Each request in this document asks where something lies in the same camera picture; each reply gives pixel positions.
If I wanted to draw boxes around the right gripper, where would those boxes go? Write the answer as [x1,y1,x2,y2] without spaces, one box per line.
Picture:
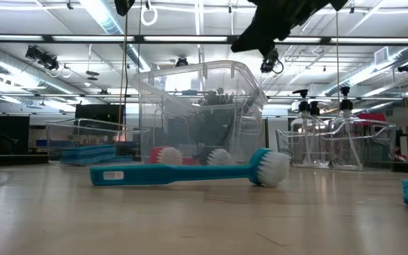
[230,0,350,57]

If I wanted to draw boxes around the clear rectangular plastic tub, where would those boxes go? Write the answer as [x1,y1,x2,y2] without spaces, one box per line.
[132,59,269,166]

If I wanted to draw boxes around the dark grey dish brush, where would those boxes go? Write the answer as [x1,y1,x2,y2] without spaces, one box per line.
[195,95,260,166]

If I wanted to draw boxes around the potted green plant white flowers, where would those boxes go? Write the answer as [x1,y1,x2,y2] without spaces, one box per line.
[189,88,251,157]

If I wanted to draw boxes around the black ceiling spotlights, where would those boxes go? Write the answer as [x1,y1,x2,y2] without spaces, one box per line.
[25,45,60,72]

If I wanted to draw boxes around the black monitor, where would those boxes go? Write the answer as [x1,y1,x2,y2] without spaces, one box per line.
[74,103,125,124]

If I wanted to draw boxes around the clear plastic bin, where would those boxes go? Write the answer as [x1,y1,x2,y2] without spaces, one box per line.
[45,118,152,166]
[276,119,397,169]

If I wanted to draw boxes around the teal dish brush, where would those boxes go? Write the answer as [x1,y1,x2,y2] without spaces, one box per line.
[89,147,292,188]

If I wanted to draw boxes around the white cable loop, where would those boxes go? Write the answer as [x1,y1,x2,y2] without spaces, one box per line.
[140,4,159,27]

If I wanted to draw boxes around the black overhead frame beam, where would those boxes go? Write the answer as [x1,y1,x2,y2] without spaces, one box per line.
[0,33,408,46]

